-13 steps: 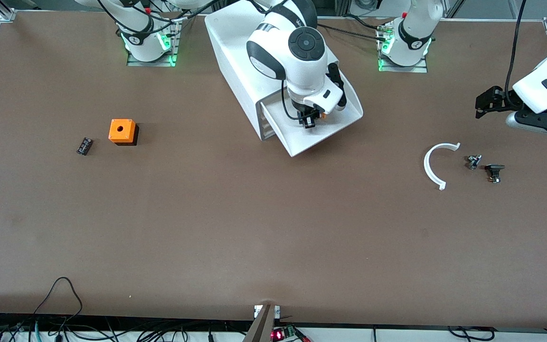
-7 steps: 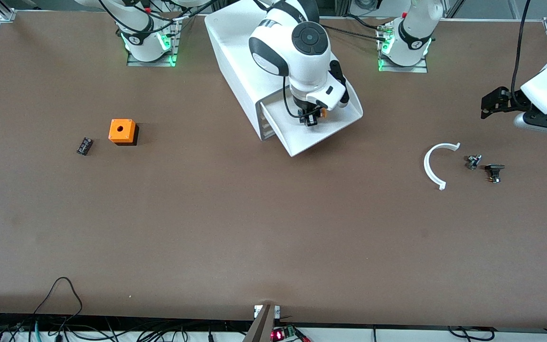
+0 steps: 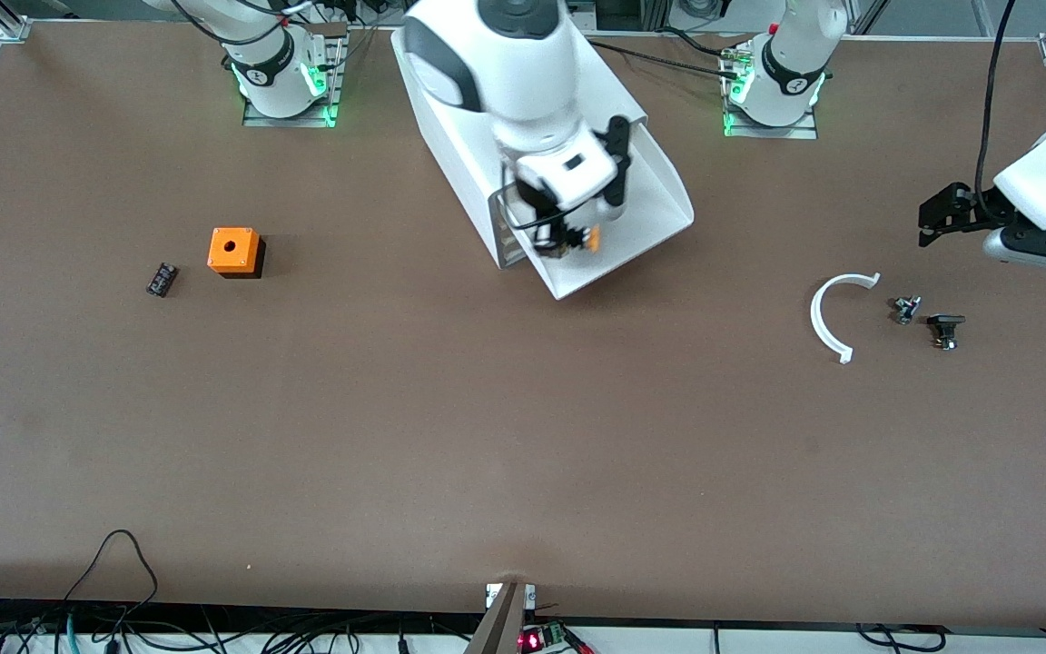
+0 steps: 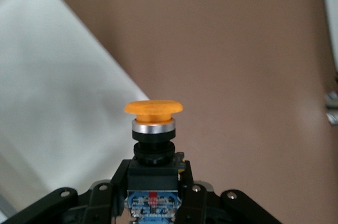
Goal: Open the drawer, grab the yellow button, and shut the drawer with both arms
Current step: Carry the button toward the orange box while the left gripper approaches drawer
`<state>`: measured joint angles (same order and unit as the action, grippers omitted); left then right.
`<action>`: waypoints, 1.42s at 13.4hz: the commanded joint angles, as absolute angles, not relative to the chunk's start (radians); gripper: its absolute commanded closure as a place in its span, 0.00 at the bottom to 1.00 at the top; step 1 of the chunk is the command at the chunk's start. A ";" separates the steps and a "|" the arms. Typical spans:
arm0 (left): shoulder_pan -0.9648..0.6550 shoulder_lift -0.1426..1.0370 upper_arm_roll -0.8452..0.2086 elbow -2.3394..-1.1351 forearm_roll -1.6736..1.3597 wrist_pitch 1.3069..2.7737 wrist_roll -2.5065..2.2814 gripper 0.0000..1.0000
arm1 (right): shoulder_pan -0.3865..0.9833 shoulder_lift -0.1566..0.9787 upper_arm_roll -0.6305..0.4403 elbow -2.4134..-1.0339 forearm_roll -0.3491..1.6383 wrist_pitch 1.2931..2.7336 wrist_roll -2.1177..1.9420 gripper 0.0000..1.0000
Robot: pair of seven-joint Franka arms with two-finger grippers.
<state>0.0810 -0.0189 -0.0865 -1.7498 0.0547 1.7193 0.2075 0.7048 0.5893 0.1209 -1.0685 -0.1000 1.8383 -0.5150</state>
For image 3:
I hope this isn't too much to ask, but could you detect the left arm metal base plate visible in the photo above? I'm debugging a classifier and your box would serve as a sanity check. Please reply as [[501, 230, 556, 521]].
[[721, 41, 819, 140]]

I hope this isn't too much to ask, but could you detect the looped black cable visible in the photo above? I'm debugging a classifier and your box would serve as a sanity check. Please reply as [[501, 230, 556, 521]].
[[60, 530, 161, 654]]

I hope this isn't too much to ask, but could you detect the grey camera stand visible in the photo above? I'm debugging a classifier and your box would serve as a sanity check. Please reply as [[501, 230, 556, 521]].
[[464, 581, 538, 654]]

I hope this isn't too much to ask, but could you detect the circuit board with red light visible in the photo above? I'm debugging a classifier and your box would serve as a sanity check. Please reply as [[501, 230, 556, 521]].
[[518, 622, 593, 654]]

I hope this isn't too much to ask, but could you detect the small black clamp part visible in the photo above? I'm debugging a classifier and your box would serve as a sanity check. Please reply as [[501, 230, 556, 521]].
[[926, 313, 966, 352]]

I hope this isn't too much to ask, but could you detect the tangled black cable bundle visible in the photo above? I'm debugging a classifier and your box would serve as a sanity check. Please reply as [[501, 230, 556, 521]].
[[0, 598, 488, 654]]

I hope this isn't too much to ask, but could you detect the orange push button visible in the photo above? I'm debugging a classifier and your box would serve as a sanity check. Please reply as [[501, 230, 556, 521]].
[[546, 225, 603, 260]]

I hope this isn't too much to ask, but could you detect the orange box with hole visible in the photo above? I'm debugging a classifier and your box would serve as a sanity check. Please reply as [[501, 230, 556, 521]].
[[207, 227, 266, 280]]

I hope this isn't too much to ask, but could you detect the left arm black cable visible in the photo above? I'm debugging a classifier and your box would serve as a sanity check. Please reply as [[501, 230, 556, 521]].
[[975, 0, 1019, 223]]

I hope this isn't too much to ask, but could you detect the thin black table cable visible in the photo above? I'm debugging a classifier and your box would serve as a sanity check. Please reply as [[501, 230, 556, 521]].
[[588, 36, 749, 75]]

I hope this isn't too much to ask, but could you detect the short black cable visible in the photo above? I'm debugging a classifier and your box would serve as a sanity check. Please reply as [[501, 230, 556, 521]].
[[854, 622, 946, 653]]

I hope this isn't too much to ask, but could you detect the white curved plastic arc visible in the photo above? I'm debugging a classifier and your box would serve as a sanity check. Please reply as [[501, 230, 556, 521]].
[[810, 272, 882, 364]]

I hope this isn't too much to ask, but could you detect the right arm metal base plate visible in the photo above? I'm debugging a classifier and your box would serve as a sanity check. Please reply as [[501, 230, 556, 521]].
[[242, 23, 347, 128]]

